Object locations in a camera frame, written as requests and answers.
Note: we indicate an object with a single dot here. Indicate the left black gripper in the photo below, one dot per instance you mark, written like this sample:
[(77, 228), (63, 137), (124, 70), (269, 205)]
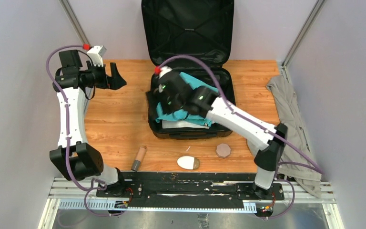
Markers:
[(114, 82)]

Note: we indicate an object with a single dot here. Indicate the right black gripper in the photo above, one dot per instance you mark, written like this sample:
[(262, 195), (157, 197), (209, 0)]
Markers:
[(166, 110)]

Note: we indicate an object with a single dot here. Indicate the teal shirt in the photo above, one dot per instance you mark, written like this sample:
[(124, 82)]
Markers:
[(197, 98)]

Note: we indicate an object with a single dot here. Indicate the white shirt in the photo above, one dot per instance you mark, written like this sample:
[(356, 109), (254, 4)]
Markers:
[(180, 124)]

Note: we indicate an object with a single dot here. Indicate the brown grey cylinder bottle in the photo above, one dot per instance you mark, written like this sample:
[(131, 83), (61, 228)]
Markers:
[(139, 158)]

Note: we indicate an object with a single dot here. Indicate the white round compact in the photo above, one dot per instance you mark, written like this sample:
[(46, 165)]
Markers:
[(188, 162)]

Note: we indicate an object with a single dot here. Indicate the black suitcase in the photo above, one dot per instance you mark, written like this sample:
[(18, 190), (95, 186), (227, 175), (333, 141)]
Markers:
[(199, 28)]

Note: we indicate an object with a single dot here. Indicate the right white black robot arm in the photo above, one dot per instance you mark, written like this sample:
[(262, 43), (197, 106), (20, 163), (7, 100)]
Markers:
[(269, 140)]

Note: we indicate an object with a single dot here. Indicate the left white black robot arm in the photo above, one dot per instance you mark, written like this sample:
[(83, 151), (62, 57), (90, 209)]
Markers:
[(74, 157)]

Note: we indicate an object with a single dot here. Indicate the grey shirt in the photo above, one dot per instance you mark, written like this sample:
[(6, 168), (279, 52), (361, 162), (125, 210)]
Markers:
[(288, 111)]

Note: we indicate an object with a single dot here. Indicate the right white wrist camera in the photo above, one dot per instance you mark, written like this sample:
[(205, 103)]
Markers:
[(161, 71)]

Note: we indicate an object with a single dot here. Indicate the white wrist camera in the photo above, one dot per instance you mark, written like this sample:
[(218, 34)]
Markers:
[(95, 53), (161, 71)]

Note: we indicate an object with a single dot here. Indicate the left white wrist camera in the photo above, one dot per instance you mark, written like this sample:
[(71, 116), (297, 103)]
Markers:
[(95, 53)]

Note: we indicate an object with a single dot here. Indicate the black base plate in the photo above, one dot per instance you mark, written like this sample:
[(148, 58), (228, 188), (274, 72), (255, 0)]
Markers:
[(195, 190)]

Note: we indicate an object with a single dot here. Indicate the left aluminium corner post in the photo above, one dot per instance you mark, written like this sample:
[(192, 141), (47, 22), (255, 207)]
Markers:
[(76, 25)]

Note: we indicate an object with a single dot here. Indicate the aluminium corner post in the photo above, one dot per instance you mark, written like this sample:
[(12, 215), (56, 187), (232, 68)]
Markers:
[(76, 25), (303, 32)]

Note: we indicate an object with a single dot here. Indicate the aluminium rail frame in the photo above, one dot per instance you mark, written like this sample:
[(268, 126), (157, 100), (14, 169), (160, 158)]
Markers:
[(71, 207)]

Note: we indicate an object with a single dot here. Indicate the right aluminium corner post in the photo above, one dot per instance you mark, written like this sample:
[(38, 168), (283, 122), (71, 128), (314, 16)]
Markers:
[(303, 32)]

